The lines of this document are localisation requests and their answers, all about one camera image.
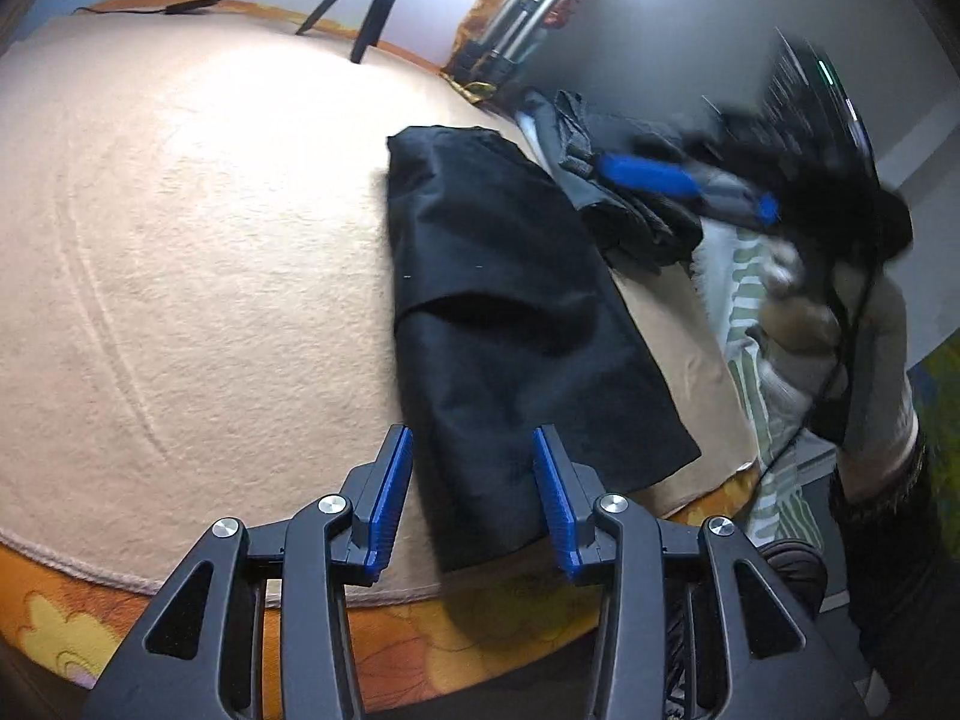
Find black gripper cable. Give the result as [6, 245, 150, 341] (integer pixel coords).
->
[750, 259, 880, 482]

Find orange floral bedsheet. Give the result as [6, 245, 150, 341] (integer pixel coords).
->
[0, 0, 781, 720]

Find green striped cloth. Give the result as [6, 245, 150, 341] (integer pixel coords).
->
[694, 229, 826, 545]

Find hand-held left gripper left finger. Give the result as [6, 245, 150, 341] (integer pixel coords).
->
[82, 424, 415, 720]

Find person's right hand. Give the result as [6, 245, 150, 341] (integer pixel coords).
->
[756, 238, 922, 502]

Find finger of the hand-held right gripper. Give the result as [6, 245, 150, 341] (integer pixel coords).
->
[596, 153, 703, 200]
[694, 169, 782, 226]

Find pile of dark clothes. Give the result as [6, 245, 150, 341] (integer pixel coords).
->
[521, 88, 706, 272]

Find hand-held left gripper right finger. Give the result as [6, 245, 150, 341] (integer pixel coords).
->
[531, 425, 865, 720]

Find black pants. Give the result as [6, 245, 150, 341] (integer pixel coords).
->
[385, 124, 703, 575]

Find silver tripod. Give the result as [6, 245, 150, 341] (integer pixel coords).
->
[454, 0, 607, 87]

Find beige blanket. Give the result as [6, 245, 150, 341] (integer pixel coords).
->
[0, 15, 760, 610]

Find person's right forearm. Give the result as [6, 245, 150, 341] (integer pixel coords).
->
[828, 431, 960, 657]

